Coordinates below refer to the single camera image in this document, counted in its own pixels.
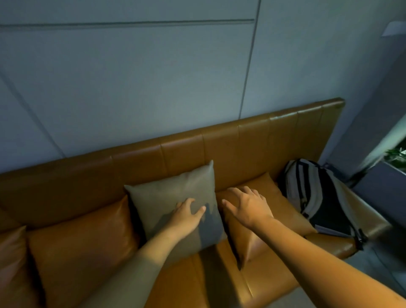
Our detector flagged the black and white backpack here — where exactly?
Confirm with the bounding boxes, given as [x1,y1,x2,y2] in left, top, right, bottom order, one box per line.
[280,159,369,252]

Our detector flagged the person's right hand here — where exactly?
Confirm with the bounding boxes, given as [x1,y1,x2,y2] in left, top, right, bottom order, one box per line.
[221,186,275,230]

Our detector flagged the person's left forearm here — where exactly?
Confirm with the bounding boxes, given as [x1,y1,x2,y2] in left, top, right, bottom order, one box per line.
[79,222,204,308]

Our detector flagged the green plant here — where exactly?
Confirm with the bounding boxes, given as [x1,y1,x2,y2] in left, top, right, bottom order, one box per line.
[383,147,406,174]

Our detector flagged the grey fabric cushion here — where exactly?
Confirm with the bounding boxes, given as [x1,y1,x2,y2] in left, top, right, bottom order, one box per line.
[124,160,228,264]

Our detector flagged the person's left hand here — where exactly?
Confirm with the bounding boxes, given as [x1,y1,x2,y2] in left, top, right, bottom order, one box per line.
[166,198,207,237]

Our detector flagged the person's right forearm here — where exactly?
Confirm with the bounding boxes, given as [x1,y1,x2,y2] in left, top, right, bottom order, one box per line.
[247,216,406,308]

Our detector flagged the brown leather cushion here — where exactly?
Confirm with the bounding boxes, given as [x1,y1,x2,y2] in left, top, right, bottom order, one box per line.
[27,195,141,308]
[216,172,318,271]
[0,225,40,308]

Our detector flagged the brown leather sofa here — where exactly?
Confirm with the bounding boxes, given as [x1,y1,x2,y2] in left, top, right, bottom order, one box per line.
[0,98,392,308]

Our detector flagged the grey planter box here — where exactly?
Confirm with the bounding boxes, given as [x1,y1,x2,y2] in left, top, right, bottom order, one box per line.
[350,161,406,220]

